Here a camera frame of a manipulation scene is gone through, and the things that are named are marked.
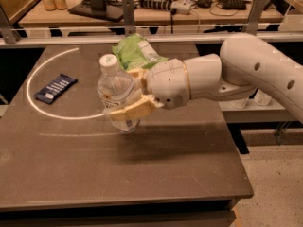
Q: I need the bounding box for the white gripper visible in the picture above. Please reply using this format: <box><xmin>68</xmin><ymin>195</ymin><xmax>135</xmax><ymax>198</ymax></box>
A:
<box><xmin>108</xmin><ymin>59</ymin><xmax>189</xmax><ymax>121</ymax></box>

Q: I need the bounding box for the clear plastic water bottle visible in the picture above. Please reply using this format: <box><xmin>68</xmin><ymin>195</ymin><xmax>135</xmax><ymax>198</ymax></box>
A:
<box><xmin>97</xmin><ymin>54</ymin><xmax>140</xmax><ymax>133</ymax></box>

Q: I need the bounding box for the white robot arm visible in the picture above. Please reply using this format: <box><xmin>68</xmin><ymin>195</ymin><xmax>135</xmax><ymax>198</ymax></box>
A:
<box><xmin>107</xmin><ymin>33</ymin><xmax>303</xmax><ymax>122</ymax></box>

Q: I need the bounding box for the left clear sanitizer bottle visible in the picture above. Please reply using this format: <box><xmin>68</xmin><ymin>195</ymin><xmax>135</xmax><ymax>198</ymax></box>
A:
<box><xmin>231</xmin><ymin>98</ymin><xmax>248</xmax><ymax>110</ymax></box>

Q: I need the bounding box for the clear sanitizer bottle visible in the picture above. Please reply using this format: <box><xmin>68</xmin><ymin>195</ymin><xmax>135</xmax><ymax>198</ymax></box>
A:
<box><xmin>231</xmin><ymin>98</ymin><xmax>248</xmax><ymax>110</ymax></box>
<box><xmin>254</xmin><ymin>90</ymin><xmax>272</xmax><ymax>106</ymax></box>

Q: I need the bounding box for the right clear sanitizer bottle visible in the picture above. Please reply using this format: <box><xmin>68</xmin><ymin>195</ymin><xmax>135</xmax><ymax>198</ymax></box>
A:
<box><xmin>254</xmin><ymin>90</ymin><xmax>272</xmax><ymax>106</ymax></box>

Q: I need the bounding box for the green snack bag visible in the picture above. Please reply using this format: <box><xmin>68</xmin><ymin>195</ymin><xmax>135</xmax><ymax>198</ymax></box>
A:
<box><xmin>112</xmin><ymin>33</ymin><xmax>168</xmax><ymax>71</ymax></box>

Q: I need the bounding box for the dark blue snack bar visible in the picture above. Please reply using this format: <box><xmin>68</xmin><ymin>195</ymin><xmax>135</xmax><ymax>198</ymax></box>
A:
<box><xmin>34</xmin><ymin>74</ymin><xmax>78</xmax><ymax>104</ymax></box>

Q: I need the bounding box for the wooden desk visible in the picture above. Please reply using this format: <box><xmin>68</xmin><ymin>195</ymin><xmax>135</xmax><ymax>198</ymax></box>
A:
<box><xmin>19</xmin><ymin>0</ymin><xmax>283</xmax><ymax>31</ymax></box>

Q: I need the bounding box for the black power strip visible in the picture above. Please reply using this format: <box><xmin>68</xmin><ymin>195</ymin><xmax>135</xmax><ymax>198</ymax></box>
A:
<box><xmin>139</xmin><ymin>0</ymin><xmax>172</xmax><ymax>11</ymax></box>

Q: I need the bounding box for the white power adapter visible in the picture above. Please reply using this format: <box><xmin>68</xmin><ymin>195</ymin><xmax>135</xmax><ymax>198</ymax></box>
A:
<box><xmin>171</xmin><ymin>2</ymin><xmax>191</xmax><ymax>15</ymax></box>

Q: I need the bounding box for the black monitor stand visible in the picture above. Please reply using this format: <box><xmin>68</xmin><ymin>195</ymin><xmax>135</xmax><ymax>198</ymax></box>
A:
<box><xmin>68</xmin><ymin>0</ymin><xmax>123</xmax><ymax>22</ymax></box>

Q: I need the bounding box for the black device on desk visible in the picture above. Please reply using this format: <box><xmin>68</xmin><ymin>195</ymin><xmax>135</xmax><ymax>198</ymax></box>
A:
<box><xmin>222</xmin><ymin>0</ymin><xmax>246</xmax><ymax>10</ymax></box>

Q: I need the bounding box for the metal guard rail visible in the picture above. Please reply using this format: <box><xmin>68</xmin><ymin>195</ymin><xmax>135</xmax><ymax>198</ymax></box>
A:
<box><xmin>0</xmin><ymin>0</ymin><xmax>303</xmax><ymax>47</ymax></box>

